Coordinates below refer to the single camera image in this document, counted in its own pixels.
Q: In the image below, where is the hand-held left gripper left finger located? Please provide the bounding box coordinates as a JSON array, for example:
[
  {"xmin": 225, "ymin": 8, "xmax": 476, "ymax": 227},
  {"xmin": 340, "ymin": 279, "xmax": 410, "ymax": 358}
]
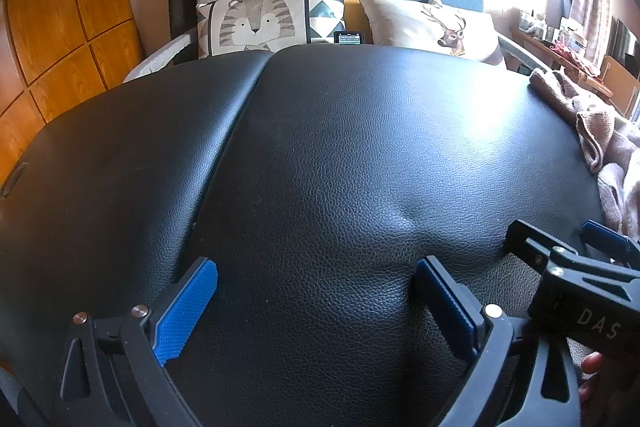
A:
[{"xmin": 50, "ymin": 257, "xmax": 219, "ymax": 427}]

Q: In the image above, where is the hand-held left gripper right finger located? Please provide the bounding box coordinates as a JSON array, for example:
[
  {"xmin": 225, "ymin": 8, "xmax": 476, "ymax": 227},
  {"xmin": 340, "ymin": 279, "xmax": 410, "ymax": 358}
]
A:
[{"xmin": 410, "ymin": 255, "xmax": 583, "ymax": 427}]

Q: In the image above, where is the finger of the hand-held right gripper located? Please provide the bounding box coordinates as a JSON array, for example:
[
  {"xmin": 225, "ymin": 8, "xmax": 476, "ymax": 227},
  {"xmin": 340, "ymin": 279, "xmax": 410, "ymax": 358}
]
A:
[
  {"xmin": 505, "ymin": 219, "xmax": 583, "ymax": 278},
  {"xmin": 582, "ymin": 220, "xmax": 640, "ymax": 268}
]

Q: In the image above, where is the person's right hand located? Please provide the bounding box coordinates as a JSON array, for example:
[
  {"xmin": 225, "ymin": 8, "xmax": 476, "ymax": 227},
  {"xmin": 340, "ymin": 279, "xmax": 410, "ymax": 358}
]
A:
[{"xmin": 579, "ymin": 351, "xmax": 607, "ymax": 405}]

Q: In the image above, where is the pink knit sweater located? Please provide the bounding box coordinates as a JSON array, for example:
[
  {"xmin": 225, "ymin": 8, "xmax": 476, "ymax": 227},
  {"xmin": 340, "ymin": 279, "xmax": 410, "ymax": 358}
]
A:
[{"xmin": 529, "ymin": 68, "xmax": 640, "ymax": 253}]

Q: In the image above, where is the brown cardboard box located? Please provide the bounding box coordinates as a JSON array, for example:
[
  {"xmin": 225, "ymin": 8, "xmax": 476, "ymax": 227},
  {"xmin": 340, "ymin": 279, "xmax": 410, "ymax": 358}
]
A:
[{"xmin": 600, "ymin": 54, "xmax": 640, "ymax": 110}]

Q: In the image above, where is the black leather table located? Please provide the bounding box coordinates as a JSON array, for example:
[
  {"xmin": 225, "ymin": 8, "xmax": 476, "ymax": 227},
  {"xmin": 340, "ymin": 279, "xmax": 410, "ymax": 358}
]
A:
[{"xmin": 0, "ymin": 43, "xmax": 608, "ymax": 427}]

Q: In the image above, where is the wooden side table with clutter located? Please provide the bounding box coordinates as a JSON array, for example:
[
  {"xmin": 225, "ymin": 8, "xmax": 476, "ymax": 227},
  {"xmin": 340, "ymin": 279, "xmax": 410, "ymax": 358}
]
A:
[{"xmin": 517, "ymin": 7, "xmax": 601, "ymax": 68}]

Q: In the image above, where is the deer print cushion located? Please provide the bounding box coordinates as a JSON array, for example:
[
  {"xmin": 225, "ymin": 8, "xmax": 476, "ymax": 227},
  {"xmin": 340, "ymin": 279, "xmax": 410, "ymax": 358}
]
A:
[{"xmin": 359, "ymin": 0, "xmax": 506, "ymax": 65}]

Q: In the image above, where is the tiger print cushion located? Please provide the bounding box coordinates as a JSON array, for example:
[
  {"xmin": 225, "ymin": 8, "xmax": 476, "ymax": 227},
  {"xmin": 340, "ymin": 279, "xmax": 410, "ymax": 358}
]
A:
[{"xmin": 196, "ymin": 0, "xmax": 349, "ymax": 59}]

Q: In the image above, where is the wooden wardrobe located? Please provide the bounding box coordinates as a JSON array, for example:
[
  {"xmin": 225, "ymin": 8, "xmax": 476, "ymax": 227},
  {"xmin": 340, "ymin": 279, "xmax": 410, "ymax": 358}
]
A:
[{"xmin": 0, "ymin": 0, "xmax": 146, "ymax": 168}]

